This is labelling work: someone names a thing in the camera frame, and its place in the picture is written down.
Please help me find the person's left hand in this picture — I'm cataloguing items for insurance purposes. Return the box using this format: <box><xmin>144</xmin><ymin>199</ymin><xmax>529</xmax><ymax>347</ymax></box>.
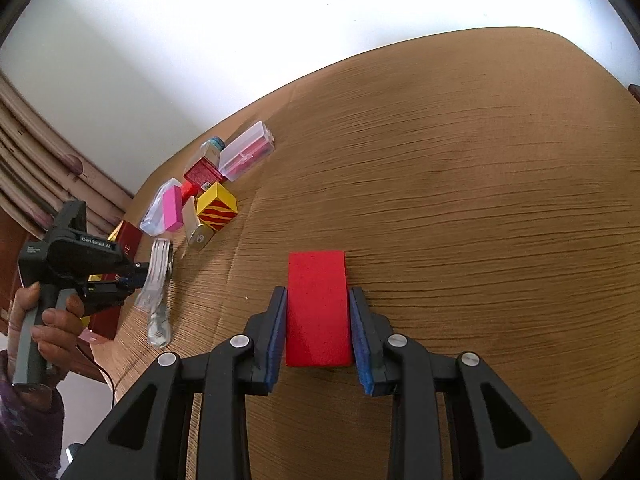
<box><xmin>10</xmin><ymin>281</ymin><xmax>86</xmax><ymax>370</ymax></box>

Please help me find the beige patterned curtain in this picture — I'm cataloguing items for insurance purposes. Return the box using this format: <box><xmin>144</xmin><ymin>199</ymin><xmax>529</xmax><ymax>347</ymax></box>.
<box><xmin>0</xmin><ymin>72</ymin><xmax>134</xmax><ymax>242</ymax></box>

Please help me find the clear box with red contents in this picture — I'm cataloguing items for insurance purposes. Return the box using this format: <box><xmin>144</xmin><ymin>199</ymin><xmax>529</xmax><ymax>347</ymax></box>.
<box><xmin>218</xmin><ymin>121</ymin><xmax>276</xmax><ymax>181</ymax></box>

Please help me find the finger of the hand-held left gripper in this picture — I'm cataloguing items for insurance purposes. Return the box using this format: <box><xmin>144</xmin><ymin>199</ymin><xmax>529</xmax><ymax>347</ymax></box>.
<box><xmin>80</xmin><ymin>280</ymin><xmax>138</xmax><ymax>317</ymax></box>
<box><xmin>117</xmin><ymin>261</ymin><xmax>152</xmax><ymax>283</ymax></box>

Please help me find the pink block in plastic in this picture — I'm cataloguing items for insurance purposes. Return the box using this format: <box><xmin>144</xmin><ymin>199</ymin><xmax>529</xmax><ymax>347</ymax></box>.
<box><xmin>138</xmin><ymin>177</ymin><xmax>184</xmax><ymax>237</ymax></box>

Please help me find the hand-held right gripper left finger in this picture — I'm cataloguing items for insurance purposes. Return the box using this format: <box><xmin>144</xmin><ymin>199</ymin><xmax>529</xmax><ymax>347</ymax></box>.
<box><xmin>57</xmin><ymin>286</ymin><xmax>288</xmax><ymax>480</ymax></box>

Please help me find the clear plastic blister pack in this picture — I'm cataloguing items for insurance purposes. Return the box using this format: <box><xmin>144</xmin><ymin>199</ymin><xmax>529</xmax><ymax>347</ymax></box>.
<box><xmin>133</xmin><ymin>238</ymin><xmax>176</xmax><ymax>349</ymax></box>

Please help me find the red carton with label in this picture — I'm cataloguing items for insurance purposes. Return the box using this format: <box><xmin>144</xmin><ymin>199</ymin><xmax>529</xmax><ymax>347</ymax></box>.
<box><xmin>183</xmin><ymin>156</ymin><xmax>225</xmax><ymax>192</ymax></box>

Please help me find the bottle with blue cap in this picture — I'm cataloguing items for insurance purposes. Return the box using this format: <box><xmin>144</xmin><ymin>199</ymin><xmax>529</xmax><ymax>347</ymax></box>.
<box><xmin>200</xmin><ymin>135</ymin><xmax>225</xmax><ymax>166</ymax></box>

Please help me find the red foam block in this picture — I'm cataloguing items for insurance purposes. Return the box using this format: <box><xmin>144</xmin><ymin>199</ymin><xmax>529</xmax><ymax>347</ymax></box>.
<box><xmin>285</xmin><ymin>250</ymin><xmax>353</xmax><ymax>368</ymax></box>

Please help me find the yellow red striped box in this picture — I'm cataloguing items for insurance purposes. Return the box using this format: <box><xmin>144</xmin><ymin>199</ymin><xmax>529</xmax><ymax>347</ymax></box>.
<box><xmin>195</xmin><ymin>181</ymin><xmax>239</xmax><ymax>232</ymax></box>

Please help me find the person's left forearm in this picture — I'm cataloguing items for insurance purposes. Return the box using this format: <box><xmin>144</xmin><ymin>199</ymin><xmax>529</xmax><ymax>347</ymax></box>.
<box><xmin>0</xmin><ymin>349</ymin><xmax>67</xmax><ymax>480</ymax></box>

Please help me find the black cable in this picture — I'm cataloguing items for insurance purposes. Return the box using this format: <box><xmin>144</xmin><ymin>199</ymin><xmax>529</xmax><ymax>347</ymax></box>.
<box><xmin>76</xmin><ymin>337</ymin><xmax>117</xmax><ymax>408</ymax></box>

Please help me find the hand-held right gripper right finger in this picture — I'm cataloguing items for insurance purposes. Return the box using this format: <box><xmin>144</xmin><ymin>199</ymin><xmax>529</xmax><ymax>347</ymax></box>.
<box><xmin>349</xmin><ymin>286</ymin><xmax>583</xmax><ymax>480</ymax></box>

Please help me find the gold metallic box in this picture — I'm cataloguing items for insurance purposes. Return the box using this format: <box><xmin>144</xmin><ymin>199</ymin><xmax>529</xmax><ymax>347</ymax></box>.
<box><xmin>181</xmin><ymin>196</ymin><xmax>215</xmax><ymax>251</ymax></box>

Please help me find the brown wooden door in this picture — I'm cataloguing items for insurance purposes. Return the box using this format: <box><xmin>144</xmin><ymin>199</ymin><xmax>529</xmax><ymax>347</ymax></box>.
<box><xmin>0</xmin><ymin>204</ymin><xmax>32</xmax><ymax>311</ymax></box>

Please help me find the red and gold box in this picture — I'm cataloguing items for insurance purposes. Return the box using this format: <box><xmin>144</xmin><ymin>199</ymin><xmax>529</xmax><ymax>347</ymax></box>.
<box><xmin>79</xmin><ymin>220</ymin><xmax>153</xmax><ymax>345</ymax></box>

